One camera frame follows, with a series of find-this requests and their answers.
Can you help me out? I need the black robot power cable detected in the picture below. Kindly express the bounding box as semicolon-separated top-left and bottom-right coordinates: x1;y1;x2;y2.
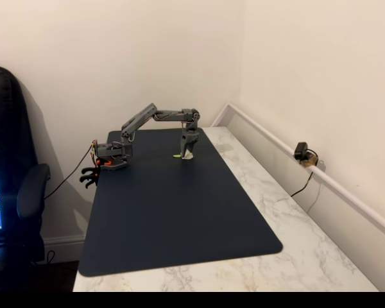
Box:
44;144;95;200

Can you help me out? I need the black cable on floor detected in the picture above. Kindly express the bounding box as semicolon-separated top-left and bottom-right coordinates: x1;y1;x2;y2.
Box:
31;250;56;266

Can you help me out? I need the black webcam cable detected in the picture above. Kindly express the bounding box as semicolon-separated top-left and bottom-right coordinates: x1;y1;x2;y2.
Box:
290;148;319;198

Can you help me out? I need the grey robot arm with base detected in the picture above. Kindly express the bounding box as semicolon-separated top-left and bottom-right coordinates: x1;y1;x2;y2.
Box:
91;102;201;173

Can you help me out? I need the black clamp with orange pads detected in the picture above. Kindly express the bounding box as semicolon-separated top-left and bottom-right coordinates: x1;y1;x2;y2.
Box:
80;157;103;178
80;175;100;190

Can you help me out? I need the white baseboard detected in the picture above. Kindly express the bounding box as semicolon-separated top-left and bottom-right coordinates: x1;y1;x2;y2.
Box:
42;234;86;265

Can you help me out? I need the white wall ledge rail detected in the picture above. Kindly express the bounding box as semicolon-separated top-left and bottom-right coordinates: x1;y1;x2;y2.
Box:
210;102;385;242

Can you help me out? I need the dark desk mat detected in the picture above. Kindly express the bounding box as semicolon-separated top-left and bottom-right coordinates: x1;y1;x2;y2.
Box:
78;127;284;278

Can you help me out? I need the black office chair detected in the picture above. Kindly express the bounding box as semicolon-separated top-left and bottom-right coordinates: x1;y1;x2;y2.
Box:
0;65;51;293

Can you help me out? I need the black webcam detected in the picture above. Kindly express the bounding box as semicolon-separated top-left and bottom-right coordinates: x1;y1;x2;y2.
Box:
294;141;309;160

